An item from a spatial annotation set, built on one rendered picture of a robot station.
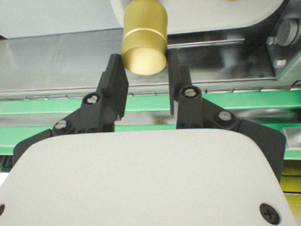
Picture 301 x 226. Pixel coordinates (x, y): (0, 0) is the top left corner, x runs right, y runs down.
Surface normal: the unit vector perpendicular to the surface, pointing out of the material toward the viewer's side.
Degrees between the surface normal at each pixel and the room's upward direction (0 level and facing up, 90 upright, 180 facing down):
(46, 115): 90
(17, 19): 0
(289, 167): 89
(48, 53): 90
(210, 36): 90
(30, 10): 0
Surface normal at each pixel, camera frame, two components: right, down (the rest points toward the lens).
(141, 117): -0.14, -0.40
